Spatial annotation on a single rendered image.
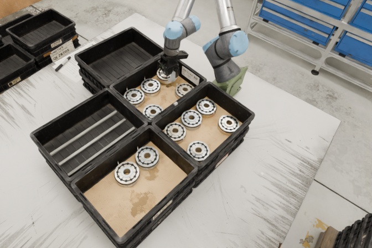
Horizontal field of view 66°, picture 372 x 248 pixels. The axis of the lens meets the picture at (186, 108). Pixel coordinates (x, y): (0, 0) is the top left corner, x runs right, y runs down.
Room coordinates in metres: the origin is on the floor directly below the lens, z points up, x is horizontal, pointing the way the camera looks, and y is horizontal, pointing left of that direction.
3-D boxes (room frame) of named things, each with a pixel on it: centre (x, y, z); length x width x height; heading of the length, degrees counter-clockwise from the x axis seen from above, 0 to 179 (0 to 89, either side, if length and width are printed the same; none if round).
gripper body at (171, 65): (1.06, 0.11, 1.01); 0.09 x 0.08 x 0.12; 141
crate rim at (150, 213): (0.48, 0.16, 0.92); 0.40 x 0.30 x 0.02; 142
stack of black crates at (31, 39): (1.73, 1.15, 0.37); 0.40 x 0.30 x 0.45; 149
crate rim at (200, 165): (0.80, -0.09, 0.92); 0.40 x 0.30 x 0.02; 142
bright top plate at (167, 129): (0.76, 0.04, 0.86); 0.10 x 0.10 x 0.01
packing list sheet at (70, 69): (1.31, 0.68, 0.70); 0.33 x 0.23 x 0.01; 149
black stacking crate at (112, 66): (1.17, 0.38, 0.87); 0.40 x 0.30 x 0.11; 142
